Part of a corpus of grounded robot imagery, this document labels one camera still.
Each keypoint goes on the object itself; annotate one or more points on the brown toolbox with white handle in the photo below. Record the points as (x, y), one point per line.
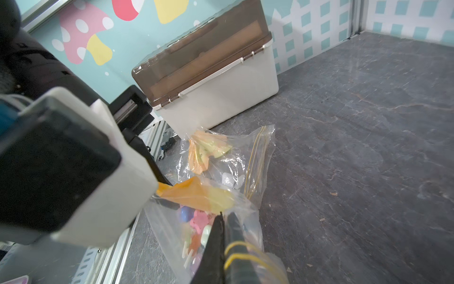
(213, 72)

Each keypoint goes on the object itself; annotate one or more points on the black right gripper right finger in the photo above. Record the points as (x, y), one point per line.
(238, 268)

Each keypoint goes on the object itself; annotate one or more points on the yellow duck ziploc bag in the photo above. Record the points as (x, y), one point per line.
(182, 216)

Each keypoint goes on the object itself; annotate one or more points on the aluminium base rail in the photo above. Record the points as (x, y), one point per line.
(106, 266)

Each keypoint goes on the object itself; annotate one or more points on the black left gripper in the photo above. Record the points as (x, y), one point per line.
(132, 113)

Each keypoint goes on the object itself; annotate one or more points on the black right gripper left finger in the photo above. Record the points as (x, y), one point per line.
(210, 270)

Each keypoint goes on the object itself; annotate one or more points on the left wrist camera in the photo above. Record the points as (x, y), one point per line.
(67, 172)

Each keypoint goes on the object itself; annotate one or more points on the clear ziploc bag with candies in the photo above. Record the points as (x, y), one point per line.
(237, 162)

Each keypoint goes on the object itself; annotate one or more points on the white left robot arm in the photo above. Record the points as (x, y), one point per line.
(30, 70)

